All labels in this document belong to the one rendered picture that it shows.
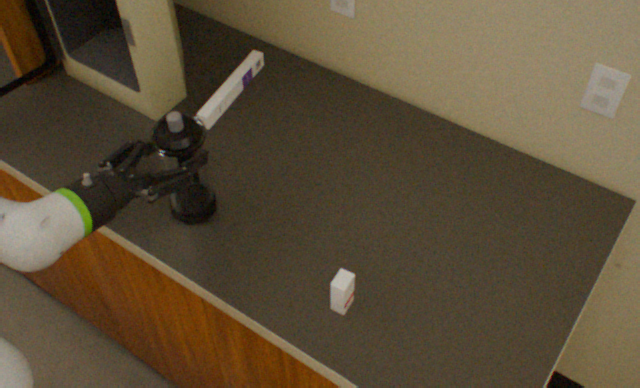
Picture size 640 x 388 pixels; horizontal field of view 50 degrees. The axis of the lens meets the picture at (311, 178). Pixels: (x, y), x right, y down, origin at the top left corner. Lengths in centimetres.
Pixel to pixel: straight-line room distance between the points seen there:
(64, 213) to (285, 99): 74
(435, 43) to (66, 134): 90
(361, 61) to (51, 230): 94
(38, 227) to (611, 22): 108
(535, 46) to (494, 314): 56
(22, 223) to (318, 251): 58
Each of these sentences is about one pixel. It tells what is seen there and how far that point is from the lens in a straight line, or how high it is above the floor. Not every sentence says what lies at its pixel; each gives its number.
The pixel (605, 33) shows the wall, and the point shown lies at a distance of 145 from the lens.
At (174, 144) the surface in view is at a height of 118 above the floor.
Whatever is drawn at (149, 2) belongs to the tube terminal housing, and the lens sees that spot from 156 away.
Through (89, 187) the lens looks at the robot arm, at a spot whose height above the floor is 123.
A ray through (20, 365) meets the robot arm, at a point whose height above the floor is 132.
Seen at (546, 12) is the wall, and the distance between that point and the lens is 147.
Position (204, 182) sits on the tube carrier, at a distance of 140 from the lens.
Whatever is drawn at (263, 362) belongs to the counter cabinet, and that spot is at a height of 70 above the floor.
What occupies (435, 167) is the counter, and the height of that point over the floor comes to 94.
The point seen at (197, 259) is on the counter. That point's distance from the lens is 143.
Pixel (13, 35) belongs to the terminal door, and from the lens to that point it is 178.
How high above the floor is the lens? 209
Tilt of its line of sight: 49 degrees down
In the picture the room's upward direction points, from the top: 2 degrees counter-clockwise
